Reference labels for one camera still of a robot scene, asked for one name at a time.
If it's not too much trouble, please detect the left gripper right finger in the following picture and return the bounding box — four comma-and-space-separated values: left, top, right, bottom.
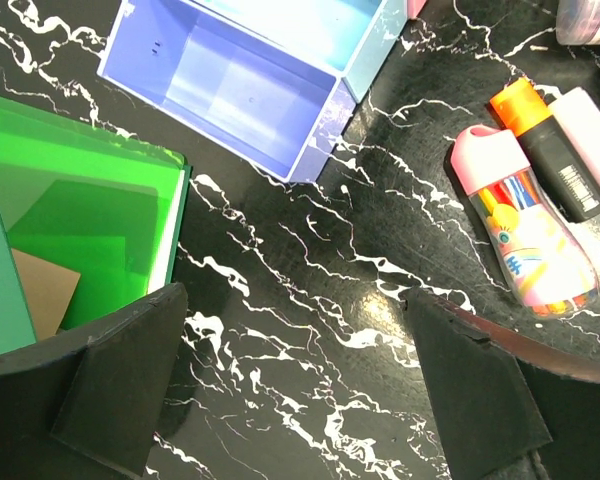
405, 289, 600, 479

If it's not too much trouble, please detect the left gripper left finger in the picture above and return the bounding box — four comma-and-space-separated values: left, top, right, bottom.
0, 283, 188, 479

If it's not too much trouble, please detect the pink capped marker bottle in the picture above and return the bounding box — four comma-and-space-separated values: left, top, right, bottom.
450, 124, 599, 318

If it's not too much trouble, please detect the grey glitter jar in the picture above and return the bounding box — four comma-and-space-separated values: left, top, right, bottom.
556, 0, 600, 46

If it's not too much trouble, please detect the brown paper card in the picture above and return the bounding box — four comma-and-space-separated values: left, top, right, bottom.
11, 248, 81, 341

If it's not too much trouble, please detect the green folder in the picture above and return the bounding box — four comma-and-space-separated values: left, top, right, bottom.
0, 97, 191, 330

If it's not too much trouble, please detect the black marble mat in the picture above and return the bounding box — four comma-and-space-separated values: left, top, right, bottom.
0, 1, 600, 479

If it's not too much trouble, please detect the orange capped black highlighter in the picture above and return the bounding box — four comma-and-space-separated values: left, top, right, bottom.
489, 77, 600, 223

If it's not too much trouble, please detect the pink highlighter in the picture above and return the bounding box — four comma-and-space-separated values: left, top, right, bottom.
548, 87, 600, 186

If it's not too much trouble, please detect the purple plastic bin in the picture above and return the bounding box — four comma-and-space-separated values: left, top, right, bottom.
97, 1, 356, 183

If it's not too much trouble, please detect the light blue plastic bin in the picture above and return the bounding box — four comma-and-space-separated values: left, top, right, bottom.
200, 0, 407, 102

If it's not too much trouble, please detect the pink plastic bin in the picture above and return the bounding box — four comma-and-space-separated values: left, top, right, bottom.
406, 0, 427, 20

